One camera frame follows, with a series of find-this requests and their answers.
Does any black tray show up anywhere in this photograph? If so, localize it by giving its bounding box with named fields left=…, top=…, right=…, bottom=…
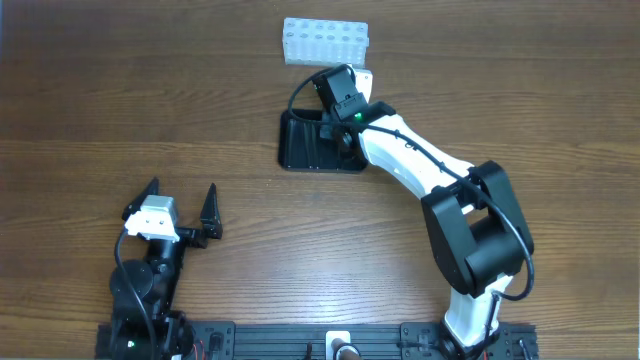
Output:
left=277, top=107, right=370, bottom=174

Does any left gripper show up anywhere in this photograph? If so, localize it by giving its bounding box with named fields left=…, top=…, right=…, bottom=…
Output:
left=122, top=176, right=225, bottom=250

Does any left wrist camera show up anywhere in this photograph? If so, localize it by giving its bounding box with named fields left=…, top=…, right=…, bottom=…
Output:
left=123, top=194, right=181, bottom=244

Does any mounting rail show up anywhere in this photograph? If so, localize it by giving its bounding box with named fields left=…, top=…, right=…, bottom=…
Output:
left=94, top=319, right=542, bottom=360

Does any black cable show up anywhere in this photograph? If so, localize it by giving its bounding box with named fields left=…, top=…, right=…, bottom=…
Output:
left=287, top=65, right=537, bottom=347
left=113, top=227, right=162, bottom=360

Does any white test tube rack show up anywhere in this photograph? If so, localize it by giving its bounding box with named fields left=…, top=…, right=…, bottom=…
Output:
left=281, top=16, right=371, bottom=68

